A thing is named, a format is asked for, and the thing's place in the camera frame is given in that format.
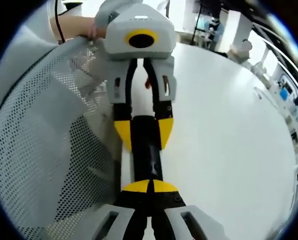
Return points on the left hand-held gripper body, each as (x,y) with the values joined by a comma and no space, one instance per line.
(138,22)

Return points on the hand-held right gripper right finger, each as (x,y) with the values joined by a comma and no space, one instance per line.
(183,222)

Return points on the black remote control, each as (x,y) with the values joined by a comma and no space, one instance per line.
(143,150)

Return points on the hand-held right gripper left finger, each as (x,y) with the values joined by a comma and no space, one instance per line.
(118,220)

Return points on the person's white shirt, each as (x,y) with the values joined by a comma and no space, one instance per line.
(16,55)

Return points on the white mesh office chair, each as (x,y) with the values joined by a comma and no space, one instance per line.
(39,125)

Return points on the person's left hand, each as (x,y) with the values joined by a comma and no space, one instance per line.
(96,31)

